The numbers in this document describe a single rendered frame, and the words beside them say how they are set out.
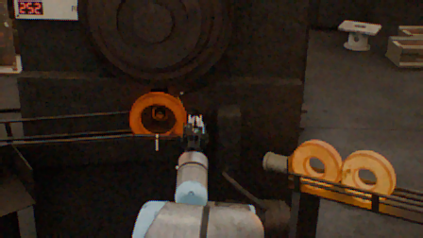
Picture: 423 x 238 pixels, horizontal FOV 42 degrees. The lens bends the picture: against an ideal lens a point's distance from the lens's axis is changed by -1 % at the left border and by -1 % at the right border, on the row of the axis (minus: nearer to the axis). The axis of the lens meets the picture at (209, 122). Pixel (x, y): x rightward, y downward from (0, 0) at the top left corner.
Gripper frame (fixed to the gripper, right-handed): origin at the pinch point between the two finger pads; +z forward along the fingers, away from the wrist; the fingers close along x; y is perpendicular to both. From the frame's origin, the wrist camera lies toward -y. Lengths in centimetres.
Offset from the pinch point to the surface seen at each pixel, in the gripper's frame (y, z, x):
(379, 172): 11, -31, -53
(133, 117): 2.2, -1.7, 20.3
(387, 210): 2, -37, -56
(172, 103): 7.4, 0.1, 7.6
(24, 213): -87, 26, 82
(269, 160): -2.0, -15.1, -24.0
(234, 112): 6.1, -2.2, -12.7
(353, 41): -166, 295, -137
